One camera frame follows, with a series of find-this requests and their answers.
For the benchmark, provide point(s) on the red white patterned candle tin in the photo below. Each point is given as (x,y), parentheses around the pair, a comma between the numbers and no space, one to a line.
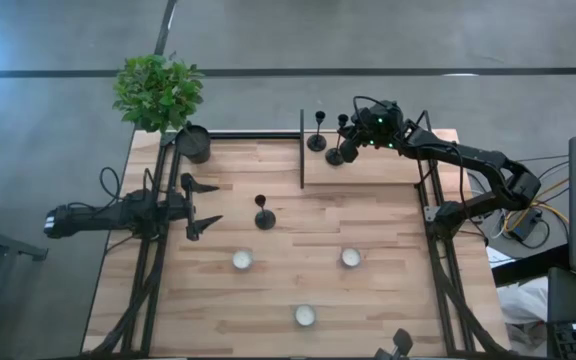
(242,259)

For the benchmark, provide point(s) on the medium black candlestick holder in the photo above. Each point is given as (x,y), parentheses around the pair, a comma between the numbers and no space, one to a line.
(316,143)

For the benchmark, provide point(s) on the white paper sheet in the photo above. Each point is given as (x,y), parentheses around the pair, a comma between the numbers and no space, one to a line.
(497,256)

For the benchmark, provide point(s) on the black plant pot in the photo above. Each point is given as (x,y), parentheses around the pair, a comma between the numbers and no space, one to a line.
(195,145)

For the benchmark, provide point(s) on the green leafy plant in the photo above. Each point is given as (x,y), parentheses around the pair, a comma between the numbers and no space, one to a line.
(158,92)

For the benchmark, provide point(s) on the silver metal bracket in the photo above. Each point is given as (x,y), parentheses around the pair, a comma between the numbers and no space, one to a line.
(431,214)

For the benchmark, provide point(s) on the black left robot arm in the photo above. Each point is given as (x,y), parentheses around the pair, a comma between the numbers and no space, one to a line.
(98,216)

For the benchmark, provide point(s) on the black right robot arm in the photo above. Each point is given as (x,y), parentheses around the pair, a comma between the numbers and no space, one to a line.
(468,155)

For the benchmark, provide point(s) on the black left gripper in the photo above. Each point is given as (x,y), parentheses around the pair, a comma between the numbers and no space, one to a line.
(178,207)

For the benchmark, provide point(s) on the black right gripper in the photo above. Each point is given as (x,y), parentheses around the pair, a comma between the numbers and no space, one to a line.
(380,130)

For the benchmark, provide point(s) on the black aluminium frame rails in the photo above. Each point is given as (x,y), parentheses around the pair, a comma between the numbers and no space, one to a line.
(434,250)
(150,285)

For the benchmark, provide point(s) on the dark stand leg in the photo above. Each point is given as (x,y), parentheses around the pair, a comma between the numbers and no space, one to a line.
(3,240)

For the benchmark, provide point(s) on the black power box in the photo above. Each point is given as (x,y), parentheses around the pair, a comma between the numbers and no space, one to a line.
(524,225)

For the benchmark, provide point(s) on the white plastic bag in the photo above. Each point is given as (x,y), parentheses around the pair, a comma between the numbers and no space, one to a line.
(523,302)

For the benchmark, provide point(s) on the tall black candlestick holder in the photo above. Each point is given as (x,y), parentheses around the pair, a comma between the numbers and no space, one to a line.
(333,157)

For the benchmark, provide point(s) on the short black candlestick holder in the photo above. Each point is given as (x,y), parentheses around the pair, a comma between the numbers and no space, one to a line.
(265,220)

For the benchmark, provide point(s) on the wooden shelf with black rail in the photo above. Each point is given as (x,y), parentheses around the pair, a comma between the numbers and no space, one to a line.
(378,172)

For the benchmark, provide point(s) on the black table edge rail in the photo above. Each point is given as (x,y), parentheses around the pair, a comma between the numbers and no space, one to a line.
(253,134)

